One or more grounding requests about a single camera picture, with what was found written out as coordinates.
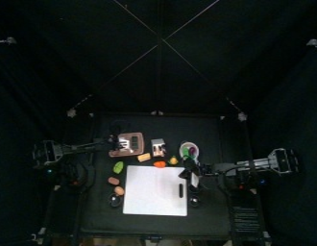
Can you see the white sushi roll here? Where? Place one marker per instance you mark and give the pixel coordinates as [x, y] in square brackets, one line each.
[123, 141]

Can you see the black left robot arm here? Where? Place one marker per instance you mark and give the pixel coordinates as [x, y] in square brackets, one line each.
[79, 148]

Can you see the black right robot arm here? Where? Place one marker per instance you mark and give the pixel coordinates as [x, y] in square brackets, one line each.
[250, 164]

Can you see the dark sushi roll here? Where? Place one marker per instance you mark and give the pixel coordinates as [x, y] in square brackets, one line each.
[133, 139]

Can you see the brown wooden sushi tray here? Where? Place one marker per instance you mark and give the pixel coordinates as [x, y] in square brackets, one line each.
[140, 151]

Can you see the green toy vegetable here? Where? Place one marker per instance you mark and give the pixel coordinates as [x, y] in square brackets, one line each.
[186, 151]

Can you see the purple toy vegetable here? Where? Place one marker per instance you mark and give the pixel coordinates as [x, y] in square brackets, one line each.
[192, 149]

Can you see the green toy lettuce leaf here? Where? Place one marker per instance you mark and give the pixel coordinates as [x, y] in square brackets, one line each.
[117, 167]

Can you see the white bowl with green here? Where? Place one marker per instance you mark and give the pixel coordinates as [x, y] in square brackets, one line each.
[188, 143]

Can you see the red tomato toy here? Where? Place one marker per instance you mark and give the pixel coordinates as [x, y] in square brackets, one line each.
[159, 164]

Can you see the small black round object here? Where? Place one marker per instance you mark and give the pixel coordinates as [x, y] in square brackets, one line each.
[194, 201]
[115, 200]

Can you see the white cutting board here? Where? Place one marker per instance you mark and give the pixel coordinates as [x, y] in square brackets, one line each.
[155, 192]

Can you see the peach-coloured toy food piece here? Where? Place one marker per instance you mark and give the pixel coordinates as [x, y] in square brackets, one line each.
[113, 181]
[119, 190]

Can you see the black plate with white text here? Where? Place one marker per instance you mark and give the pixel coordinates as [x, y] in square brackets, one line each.
[246, 218]

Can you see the metal frame bracket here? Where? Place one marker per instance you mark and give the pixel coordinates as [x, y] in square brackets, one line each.
[10, 40]
[71, 112]
[242, 116]
[313, 42]

